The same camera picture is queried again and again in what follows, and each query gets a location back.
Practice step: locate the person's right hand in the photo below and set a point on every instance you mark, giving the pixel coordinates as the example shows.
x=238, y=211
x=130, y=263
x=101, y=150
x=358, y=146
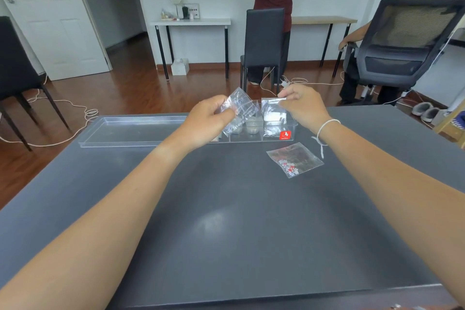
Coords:
x=308, y=106

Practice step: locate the person's left hand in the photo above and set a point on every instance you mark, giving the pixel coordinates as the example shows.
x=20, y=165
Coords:
x=203, y=124

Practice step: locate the person's left thumb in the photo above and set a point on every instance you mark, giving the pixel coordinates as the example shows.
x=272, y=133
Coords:
x=226, y=113

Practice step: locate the person's right thumb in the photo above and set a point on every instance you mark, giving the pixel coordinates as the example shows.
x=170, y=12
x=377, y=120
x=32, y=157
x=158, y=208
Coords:
x=287, y=103

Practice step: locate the clear zip bag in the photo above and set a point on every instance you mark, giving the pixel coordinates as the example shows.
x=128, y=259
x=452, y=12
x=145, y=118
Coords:
x=273, y=117
x=242, y=110

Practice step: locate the person's right forearm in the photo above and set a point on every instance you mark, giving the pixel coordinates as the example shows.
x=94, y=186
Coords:
x=392, y=190

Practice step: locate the person's left forearm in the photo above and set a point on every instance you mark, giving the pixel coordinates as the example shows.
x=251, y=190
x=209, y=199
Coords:
x=94, y=233

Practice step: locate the white power strip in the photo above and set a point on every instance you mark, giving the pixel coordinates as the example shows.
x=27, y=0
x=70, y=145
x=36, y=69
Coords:
x=285, y=82

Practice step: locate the clear organizer box red label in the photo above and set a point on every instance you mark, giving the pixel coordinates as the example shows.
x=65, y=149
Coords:
x=287, y=131

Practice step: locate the zip bag of red-white beads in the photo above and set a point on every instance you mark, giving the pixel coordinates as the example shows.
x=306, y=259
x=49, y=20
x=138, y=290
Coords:
x=294, y=160

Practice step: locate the white tissue box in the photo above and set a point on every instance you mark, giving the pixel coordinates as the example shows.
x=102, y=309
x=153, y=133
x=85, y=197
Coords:
x=180, y=67

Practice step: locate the black dining chair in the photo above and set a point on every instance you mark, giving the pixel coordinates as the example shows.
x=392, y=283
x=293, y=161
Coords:
x=263, y=37
x=14, y=66

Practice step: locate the wooden table black legs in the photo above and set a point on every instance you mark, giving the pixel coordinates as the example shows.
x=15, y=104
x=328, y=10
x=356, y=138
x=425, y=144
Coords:
x=323, y=20

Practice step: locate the clear plastic lid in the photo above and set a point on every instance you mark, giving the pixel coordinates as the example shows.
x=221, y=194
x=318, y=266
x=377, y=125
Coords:
x=130, y=131

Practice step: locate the white table black legs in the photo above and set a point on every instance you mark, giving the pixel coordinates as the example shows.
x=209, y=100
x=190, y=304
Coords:
x=190, y=22

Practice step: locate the white framed card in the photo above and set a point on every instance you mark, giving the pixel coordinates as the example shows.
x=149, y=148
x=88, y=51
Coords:
x=194, y=11

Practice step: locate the dark bottle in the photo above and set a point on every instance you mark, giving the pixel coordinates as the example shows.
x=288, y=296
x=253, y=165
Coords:
x=185, y=12

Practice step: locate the small cosmetic jars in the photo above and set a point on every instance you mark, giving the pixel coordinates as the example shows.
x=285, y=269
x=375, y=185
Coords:
x=167, y=15

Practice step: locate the grey slipper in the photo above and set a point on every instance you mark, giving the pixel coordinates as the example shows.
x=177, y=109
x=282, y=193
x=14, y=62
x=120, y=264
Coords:
x=431, y=114
x=421, y=108

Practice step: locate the black mesh office chair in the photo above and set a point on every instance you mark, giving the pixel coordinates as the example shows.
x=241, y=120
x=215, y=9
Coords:
x=410, y=48

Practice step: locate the light wooden furniture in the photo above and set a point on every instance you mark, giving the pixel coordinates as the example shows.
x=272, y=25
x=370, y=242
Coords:
x=450, y=124

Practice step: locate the white panel door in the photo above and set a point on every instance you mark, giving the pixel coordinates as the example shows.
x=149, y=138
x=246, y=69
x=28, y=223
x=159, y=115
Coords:
x=47, y=15

